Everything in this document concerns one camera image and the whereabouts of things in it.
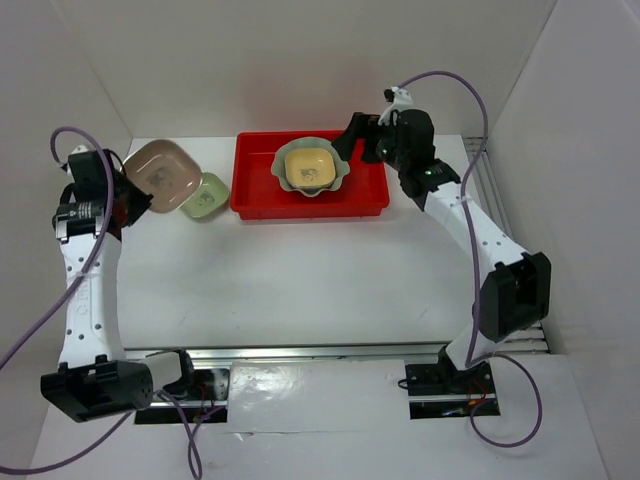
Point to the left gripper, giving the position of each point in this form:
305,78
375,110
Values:
142,199

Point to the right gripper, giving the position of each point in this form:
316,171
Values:
345,143

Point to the large green scalloped bowl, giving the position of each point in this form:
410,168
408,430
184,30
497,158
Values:
278,170

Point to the yellow square plate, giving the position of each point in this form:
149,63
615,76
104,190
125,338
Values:
309,168

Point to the brown square plate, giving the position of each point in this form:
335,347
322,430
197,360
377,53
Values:
162,169

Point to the green square plate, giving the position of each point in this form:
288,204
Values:
211,196

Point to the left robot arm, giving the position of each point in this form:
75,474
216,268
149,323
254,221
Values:
94,378

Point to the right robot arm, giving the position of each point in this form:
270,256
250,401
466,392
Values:
511,285

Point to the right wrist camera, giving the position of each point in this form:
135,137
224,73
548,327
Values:
398,99

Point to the front aluminium rail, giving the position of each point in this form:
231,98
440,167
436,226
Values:
412,352

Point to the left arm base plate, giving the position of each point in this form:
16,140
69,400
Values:
205,399

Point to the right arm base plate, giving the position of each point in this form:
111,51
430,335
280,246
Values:
433,396

